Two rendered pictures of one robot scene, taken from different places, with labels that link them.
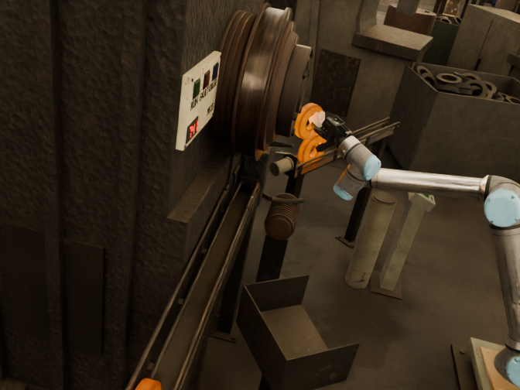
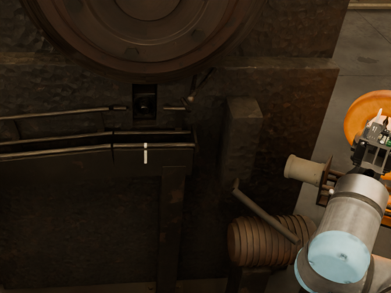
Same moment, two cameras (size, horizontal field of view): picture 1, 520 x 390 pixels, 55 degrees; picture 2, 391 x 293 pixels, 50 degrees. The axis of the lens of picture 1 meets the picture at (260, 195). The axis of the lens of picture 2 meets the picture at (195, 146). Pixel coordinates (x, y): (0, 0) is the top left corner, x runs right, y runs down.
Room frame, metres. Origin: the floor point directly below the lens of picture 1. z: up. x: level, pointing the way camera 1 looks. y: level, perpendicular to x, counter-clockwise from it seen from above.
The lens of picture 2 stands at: (1.41, -0.75, 1.34)
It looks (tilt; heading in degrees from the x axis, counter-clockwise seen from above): 39 degrees down; 74
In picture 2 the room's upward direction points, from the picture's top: 6 degrees clockwise
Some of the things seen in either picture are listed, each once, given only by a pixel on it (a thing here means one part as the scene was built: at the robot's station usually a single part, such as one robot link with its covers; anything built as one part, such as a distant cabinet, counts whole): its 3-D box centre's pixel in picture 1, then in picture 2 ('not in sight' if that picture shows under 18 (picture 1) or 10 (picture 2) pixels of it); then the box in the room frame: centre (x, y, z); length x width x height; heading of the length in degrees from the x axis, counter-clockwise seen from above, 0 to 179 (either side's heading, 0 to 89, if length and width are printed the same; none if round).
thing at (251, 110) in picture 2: (252, 174); (237, 143); (1.75, 0.04, 0.68); 0.11 x 0.08 x 0.24; 84
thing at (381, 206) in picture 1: (369, 241); not in sight; (2.09, -0.58, 0.26); 0.12 x 0.12 x 0.52
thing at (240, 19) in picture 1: (238, 79); not in sight; (1.52, 0.13, 1.12); 0.47 x 0.10 x 0.47; 174
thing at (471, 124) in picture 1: (462, 127); not in sight; (3.83, -1.46, 0.39); 1.03 x 0.83 x 0.77; 99
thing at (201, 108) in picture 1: (200, 97); not in sight; (1.18, 0.19, 1.15); 0.26 x 0.02 x 0.18; 174
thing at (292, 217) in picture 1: (274, 253); (258, 283); (1.83, -0.11, 0.27); 0.22 x 0.13 x 0.53; 174
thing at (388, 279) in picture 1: (404, 237); not in sight; (2.12, -0.74, 0.31); 0.24 x 0.16 x 0.62; 174
